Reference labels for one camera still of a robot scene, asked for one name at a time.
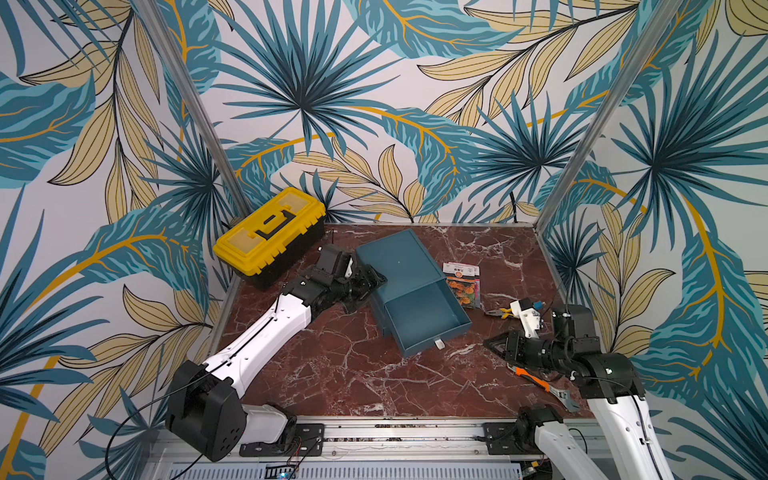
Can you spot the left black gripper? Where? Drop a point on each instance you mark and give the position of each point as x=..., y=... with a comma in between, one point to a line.
x=368, y=282

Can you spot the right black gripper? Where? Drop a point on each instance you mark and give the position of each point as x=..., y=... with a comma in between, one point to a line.
x=517, y=347

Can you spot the teal three-drawer cabinet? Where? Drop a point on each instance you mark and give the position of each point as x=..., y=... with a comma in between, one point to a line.
x=403, y=260

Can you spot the teal top drawer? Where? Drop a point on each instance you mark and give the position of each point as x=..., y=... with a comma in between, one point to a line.
x=421, y=319

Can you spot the orange flower seed bag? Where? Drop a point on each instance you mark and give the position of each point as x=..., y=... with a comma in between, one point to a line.
x=466, y=291

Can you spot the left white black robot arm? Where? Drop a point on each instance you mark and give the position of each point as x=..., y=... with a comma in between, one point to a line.
x=204, y=407

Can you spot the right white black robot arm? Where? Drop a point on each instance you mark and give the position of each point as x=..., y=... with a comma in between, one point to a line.
x=615, y=396

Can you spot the yellow black toolbox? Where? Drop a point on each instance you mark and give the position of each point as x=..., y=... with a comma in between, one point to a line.
x=267, y=243

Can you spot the yellow handled pliers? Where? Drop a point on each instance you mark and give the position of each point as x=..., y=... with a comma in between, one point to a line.
x=502, y=313

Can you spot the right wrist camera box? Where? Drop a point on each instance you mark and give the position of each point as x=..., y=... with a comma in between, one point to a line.
x=529, y=316

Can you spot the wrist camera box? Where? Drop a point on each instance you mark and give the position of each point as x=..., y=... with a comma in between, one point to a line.
x=334, y=261
x=529, y=316

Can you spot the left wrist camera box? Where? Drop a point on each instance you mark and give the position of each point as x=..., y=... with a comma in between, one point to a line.
x=334, y=261

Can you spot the left aluminium corner post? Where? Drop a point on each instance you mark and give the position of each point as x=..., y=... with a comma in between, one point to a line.
x=164, y=42

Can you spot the aluminium corner post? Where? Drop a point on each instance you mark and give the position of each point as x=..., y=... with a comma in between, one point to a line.
x=164, y=42
x=647, y=40

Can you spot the right aluminium corner post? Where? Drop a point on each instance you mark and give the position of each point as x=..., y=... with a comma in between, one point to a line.
x=647, y=40

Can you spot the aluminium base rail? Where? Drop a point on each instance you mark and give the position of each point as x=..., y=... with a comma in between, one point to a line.
x=398, y=448

